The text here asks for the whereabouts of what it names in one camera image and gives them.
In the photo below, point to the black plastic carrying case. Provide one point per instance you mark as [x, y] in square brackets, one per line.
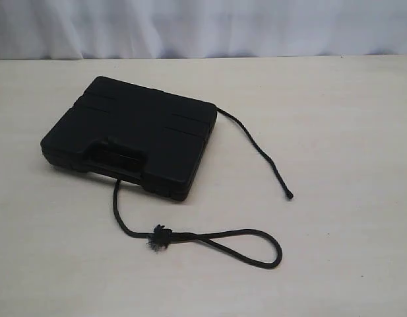
[140, 135]

